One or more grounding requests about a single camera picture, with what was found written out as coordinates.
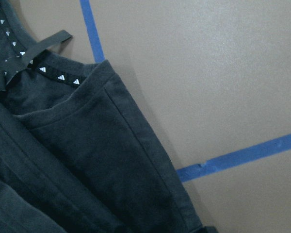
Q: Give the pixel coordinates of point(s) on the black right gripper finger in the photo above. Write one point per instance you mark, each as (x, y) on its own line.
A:
(207, 229)

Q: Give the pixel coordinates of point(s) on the black graphic t-shirt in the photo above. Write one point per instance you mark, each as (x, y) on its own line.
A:
(76, 153)

